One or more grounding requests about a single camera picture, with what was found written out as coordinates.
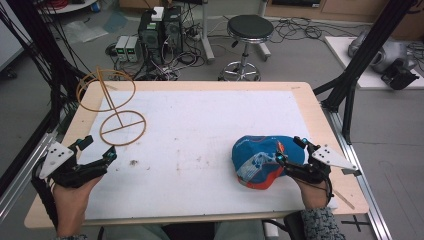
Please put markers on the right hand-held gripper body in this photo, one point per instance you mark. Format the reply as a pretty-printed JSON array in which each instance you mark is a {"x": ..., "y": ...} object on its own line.
[{"x": 328, "y": 156}]

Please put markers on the black computer tower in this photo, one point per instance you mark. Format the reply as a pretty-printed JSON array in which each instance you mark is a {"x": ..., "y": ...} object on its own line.
[
  {"x": 150, "y": 36},
  {"x": 172, "y": 31}
]

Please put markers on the white table leg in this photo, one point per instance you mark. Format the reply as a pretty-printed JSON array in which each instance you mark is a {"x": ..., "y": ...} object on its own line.
[{"x": 206, "y": 33}]

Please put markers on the small white box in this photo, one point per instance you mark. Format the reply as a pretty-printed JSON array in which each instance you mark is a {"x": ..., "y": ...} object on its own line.
[{"x": 158, "y": 14}]

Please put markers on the person's left hand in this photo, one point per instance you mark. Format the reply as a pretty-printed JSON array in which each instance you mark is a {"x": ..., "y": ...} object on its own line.
[{"x": 71, "y": 203}]

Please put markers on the grey power supply unit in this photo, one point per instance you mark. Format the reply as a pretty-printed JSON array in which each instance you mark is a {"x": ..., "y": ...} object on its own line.
[
  {"x": 121, "y": 48},
  {"x": 132, "y": 49}
]

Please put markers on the thin wooden stick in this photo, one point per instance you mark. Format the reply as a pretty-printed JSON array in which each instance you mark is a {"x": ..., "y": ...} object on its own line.
[{"x": 344, "y": 200}]

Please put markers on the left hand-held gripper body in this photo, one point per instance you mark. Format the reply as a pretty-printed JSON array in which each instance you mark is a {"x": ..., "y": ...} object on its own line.
[{"x": 56, "y": 156}]

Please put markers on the person's right hand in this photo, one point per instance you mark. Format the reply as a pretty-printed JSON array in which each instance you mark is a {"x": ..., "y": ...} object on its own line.
[{"x": 315, "y": 195}]

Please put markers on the black round stool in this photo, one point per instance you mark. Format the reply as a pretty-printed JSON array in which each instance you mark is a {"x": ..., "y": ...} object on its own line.
[{"x": 250, "y": 28}]

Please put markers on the blue and orange cap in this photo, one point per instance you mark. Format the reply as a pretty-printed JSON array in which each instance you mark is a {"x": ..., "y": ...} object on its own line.
[{"x": 256, "y": 160}]

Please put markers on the blue tape roll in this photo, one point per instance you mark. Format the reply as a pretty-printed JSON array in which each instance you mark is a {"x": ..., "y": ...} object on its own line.
[{"x": 95, "y": 6}]

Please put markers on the white floor platform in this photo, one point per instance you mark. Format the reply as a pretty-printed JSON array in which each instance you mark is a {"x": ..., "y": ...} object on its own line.
[{"x": 343, "y": 56}]

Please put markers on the clear plastic sheet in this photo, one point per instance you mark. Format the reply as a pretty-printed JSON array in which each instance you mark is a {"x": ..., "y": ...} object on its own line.
[{"x": 85, "y": 31}]

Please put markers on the black device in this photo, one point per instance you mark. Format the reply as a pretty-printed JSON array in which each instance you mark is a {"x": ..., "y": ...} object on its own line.
[{"x": 400, "y": 76}]

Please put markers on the grey robot shell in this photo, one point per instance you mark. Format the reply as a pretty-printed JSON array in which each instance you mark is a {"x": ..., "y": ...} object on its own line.
[{"x": 386, "y": 53}]

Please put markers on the aluminium rail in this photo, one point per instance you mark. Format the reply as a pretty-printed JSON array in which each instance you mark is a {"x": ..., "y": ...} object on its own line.
[
  {"x": 20, "y": 186},
  {"x": 358, "y": 166}
]

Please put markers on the black frame post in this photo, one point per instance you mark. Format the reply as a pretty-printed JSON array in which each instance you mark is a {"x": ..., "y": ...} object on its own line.
[
  {"x": 43, "y": 50},
  {"x": 366, "y": 53}
]

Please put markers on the round white table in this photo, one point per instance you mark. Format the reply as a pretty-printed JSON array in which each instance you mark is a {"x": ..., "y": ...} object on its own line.
[{"x": 66, "y": 5}]

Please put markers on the black chair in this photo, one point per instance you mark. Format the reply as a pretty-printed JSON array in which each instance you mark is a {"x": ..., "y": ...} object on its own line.
[{"x": 290, "y": 226}]

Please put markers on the white table mat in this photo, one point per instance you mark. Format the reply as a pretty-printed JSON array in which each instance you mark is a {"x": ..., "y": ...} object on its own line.
[{"x": 200, "y": 143}]

